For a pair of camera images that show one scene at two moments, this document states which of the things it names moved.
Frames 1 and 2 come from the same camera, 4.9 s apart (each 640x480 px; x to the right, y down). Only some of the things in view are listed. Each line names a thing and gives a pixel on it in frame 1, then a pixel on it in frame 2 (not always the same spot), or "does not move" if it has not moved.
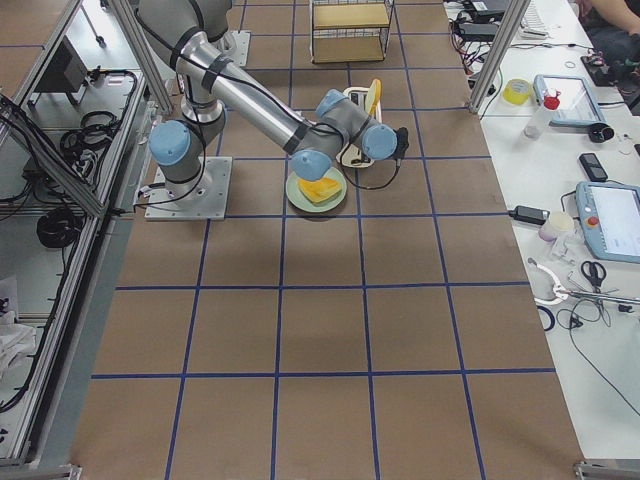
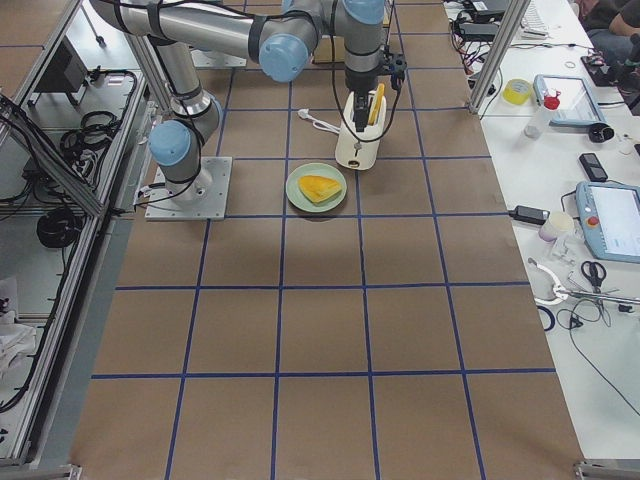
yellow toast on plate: x=320 y=189 does not move
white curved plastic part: x=559 y=292 does not move
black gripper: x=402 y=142 → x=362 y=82
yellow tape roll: x=517 y=91 does not move
